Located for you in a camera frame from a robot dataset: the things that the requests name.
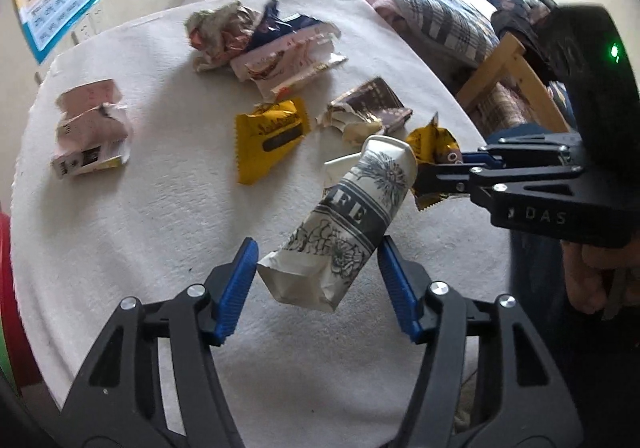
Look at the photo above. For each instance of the pink checked cushion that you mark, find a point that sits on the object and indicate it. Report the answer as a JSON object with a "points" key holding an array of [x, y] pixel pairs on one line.
{"points": [[500, 108]]}

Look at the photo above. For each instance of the floral paper cup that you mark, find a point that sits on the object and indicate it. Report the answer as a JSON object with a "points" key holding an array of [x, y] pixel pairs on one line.
{"points": [[345, 218]]}

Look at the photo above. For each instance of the white towel table cover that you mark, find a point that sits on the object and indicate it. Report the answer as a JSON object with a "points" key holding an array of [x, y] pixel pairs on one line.
{"points": [[150, 228]]}

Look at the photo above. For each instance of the dark blue snack wrapper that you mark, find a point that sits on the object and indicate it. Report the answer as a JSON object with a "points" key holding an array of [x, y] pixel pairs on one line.
{"points": [[280, 28]]}

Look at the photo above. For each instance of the black clothing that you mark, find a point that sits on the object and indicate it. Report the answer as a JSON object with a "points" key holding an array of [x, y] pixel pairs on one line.
{"points": [[520, 28]]}

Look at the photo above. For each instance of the wooden chair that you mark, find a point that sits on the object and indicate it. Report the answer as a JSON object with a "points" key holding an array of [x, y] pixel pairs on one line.
{"points": [[505, 58]]}

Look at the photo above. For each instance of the white wall socket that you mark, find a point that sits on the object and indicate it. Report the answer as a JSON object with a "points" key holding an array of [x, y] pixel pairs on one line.
{"points": [[97, 20], [80, 34]]}

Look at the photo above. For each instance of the red bin with green rim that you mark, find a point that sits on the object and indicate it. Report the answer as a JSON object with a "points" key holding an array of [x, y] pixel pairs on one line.
{"points": [[6, 288]]}

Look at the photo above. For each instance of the dark brown torn wrapper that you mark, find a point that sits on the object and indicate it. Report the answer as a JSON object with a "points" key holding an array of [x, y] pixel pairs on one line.
{"points": [[370, 103]]}

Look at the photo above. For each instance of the gold crinkled wrapper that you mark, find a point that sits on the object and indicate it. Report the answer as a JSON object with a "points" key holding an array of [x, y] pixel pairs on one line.
{"points": [[430, 143]]}

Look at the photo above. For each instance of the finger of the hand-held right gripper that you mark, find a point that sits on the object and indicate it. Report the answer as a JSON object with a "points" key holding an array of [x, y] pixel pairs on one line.
{"points": [[487, 159], [450, 178]]}

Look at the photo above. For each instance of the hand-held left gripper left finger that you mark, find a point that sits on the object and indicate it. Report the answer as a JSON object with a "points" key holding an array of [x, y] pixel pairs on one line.
{"points": [[235, 293]]}

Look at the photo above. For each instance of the pale pink long wrapper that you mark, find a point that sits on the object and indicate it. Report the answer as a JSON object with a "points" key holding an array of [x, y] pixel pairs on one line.
{"points": [[285, 61]]}

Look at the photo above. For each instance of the pale pink packet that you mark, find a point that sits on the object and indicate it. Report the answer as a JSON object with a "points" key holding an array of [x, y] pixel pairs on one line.
{"points": [[90, 128]]}

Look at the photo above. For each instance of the yellow snack packet black label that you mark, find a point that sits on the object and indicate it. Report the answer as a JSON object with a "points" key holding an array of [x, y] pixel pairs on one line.
{"points": [[260, 153]]}

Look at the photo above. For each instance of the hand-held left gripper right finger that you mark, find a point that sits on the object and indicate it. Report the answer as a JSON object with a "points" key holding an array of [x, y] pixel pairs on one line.
{"points": [[400, 295]]}

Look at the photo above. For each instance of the person's right hand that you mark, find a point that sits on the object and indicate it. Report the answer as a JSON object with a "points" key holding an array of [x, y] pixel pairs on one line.
{"points": [[585, 273]]}

